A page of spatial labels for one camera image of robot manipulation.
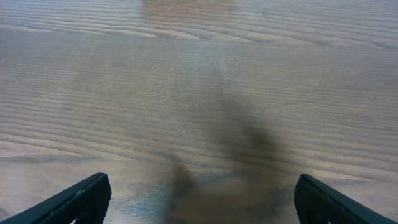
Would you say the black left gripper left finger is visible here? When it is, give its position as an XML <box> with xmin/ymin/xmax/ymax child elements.
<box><xmin>1</xmin><ymin>173</ymin><xmax>111</xmax><ymax>224</ymax></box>

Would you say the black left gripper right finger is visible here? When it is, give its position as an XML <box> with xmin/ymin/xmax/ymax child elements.
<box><xmin>294</xmin><ymin>174</ymin><xmax>397</xmax><ymax>224</ymax></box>

